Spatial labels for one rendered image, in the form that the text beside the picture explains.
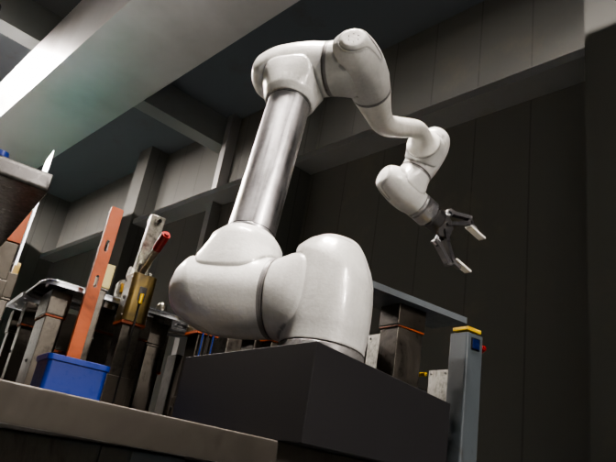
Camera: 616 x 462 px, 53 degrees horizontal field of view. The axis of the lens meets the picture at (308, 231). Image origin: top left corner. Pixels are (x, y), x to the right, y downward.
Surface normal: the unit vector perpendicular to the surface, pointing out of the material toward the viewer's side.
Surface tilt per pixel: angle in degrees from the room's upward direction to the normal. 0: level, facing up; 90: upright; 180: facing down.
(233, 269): 69
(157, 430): 90
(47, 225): 90
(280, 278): 83
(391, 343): 90
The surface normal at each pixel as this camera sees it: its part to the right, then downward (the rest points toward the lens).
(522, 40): -0.71, -0.37
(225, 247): -0.24, -0.59
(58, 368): 0.57, -0.22
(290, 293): -0.40, -0.40
